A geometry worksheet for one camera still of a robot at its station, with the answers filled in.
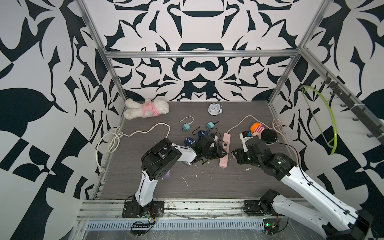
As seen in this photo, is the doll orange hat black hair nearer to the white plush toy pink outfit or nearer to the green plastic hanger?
the green plastic hanger

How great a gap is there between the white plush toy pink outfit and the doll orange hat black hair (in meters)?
0.60

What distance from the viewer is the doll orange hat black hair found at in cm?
93

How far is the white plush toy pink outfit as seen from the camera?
3.37 feet
